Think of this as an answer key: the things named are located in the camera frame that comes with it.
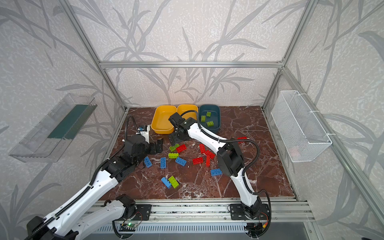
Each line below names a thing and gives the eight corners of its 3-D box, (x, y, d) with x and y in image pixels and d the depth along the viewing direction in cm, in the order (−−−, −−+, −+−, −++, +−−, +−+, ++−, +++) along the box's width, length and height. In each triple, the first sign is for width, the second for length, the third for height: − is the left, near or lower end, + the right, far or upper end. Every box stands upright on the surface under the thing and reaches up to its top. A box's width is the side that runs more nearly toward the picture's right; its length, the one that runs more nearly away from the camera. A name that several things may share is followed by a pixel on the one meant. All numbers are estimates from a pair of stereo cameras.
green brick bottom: (174, 189, 83) (174, 188, 81) (168, 180, 86) (167, 178, 85) (180, 185, 84) (179, 184, 83) (173, 176, 88) (173, 174, 86)
